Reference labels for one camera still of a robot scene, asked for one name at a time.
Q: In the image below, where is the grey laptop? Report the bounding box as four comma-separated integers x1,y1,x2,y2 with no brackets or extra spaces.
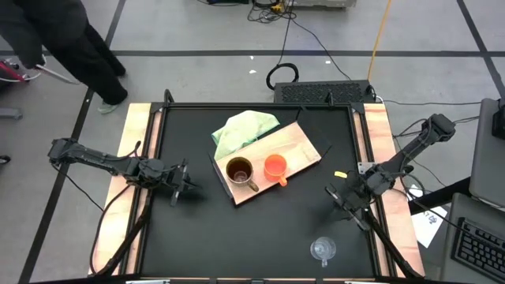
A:
468,97,505,211

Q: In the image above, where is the black perforated computer case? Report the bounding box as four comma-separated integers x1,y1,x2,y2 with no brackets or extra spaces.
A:
273,80,376,104

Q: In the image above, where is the black keyboard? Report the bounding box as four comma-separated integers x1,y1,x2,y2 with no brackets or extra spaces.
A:
451,216,505,283

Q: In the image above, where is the grey floor object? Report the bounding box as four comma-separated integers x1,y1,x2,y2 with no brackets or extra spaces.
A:
0,108,24,121

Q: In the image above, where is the long black floor cable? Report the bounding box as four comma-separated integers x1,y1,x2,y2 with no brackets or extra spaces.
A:
290,18,352,82

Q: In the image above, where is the small clear plastic cup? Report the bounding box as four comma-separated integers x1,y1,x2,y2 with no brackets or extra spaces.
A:
309,236,338,268

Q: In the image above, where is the green cloth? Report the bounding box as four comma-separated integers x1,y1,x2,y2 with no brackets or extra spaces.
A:
211,110,281,161

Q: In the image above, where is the black desk device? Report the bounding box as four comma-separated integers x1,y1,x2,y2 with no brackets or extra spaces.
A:
491,97,505,140

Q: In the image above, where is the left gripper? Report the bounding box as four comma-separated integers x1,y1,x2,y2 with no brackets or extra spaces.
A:
159,159,203,207

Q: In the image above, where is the white paper sheet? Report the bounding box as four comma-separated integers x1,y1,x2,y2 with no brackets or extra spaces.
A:
409,184,450,249

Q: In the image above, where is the black frame strut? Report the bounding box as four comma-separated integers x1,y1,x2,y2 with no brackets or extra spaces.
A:
92,188,154,277
361,211,424,279

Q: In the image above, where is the person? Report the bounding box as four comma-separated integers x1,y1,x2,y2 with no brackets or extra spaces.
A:
0,0,129,115

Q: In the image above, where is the coiled black cable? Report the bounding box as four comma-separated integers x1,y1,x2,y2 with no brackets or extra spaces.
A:
265,15,300,91

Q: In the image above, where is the black desk bar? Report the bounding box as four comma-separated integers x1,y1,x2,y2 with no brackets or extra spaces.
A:
407,176,473,216

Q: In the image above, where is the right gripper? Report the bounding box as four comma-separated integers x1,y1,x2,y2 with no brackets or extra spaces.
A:
324,172,374,232

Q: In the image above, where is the orange plastic cup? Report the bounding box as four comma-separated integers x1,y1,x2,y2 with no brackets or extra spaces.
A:
263,154,289,188

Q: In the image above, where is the wooden cutting board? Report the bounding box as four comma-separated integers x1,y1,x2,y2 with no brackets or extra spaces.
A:
208,104,333,207

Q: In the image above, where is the brown glazed ceramic mug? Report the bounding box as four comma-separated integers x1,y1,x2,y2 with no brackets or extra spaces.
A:
225,156,260,193

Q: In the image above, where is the yellow cable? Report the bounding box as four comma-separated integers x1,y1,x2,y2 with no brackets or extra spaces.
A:
366,0,395,83

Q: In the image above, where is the grey box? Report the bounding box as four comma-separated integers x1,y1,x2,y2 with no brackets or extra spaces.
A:
290,0,357,9

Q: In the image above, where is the black arm base cable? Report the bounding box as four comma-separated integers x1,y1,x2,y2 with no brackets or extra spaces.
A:
89,183,133,275

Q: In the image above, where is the black cable bundle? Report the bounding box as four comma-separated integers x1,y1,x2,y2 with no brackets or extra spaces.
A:
247,0,297,24

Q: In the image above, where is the thin black floor cable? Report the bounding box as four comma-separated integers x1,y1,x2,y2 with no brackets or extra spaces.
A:
392,115,481,139
380,99,481,107

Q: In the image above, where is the grey desk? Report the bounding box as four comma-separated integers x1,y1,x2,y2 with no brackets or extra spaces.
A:
439,192,505,284

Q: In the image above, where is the red floor object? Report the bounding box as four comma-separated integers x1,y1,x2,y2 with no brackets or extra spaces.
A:
0,58,32,84

